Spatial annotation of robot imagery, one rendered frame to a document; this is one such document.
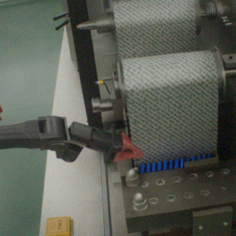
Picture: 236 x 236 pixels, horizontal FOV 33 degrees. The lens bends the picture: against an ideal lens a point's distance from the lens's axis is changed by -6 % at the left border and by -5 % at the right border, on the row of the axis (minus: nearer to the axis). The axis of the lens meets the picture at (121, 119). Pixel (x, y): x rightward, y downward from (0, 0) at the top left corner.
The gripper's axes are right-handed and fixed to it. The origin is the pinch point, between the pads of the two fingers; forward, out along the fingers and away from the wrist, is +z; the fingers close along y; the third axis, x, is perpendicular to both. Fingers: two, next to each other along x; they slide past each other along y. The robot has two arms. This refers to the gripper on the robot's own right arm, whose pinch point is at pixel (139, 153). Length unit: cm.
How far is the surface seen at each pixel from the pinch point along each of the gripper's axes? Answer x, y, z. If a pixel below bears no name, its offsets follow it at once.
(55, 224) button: -25.6, 9.5, -15.1
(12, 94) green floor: -143, -245, -34
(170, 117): 13.4, 0.2, 2.3
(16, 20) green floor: -158, -465, -63
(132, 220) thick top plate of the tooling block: -6.5, 20.0, -0.9
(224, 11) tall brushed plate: 40.7, -23.5, 11.6
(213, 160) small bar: 8.2, 5.3, 17.8
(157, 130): 8.4, 0.2, 1.0
